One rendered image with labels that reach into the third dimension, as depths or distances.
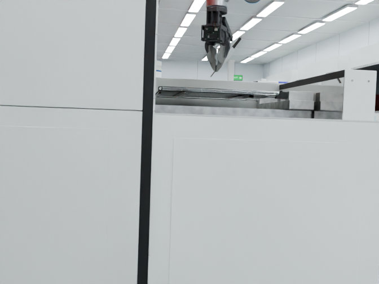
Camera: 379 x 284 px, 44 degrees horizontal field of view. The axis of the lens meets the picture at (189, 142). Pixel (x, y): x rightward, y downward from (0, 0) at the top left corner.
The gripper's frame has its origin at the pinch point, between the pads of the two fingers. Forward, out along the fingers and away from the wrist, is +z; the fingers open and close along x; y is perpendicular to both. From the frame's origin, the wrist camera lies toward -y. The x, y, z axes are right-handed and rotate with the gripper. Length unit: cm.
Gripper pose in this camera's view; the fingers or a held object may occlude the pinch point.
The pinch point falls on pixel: (216, 68)
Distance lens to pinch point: 165.8
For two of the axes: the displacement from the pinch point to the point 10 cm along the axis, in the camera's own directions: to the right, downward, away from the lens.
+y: -3.9, 0.2, -9.2
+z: -0.3, 10.0, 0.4
